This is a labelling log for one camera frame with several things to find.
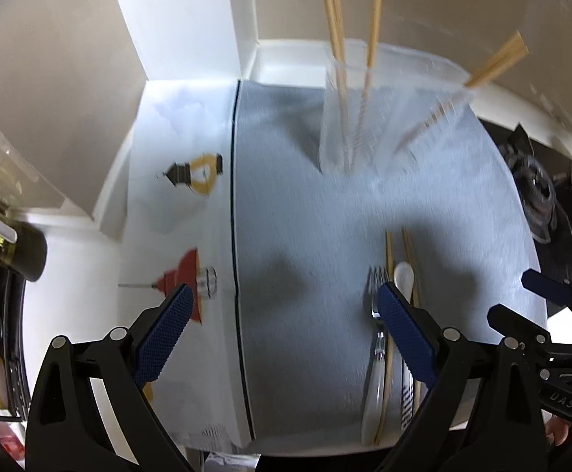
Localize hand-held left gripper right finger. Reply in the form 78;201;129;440
377;282;549;472

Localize white handle metal fork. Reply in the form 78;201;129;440
360;265;390;448

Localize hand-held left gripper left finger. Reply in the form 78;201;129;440
23;282;195;472

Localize white lamp print mat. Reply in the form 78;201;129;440
116;79;257;453

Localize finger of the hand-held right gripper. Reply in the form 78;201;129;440
487;305;572;369
522;268;572;315

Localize black wire rack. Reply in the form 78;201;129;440
0;197;31;419

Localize red plastic packet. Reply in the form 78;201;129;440
0;428;26;458

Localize clear plastic utensil holder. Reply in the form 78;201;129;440
318;44;478;188

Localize grey counter mat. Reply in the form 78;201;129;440
229;79;552;455

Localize black stove burner grate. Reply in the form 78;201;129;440
504;125;559;247

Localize person's right hand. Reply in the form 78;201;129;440
544;415;572;448

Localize white ceramic spoon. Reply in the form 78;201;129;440
393;260;417;431

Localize black glass gas stove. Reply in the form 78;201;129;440
477;118;572;315

